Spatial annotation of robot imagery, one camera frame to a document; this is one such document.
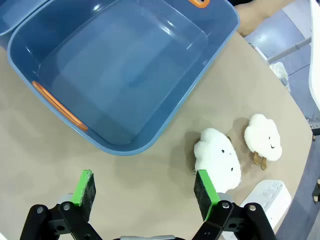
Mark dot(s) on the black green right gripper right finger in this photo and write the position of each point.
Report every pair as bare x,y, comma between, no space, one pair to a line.
205,195

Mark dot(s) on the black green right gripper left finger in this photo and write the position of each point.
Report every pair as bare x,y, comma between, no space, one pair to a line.
86,190

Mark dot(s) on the white cloud plush toy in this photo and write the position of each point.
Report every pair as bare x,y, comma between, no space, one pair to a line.
217,160
262,137

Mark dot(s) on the person's left hand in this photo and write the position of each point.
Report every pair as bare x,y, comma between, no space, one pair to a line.
250,17

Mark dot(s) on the white crumpled plastic bag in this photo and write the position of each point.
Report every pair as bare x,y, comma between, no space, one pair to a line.
279,71

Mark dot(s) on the grey metal bar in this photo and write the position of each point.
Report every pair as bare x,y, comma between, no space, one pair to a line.
290,48

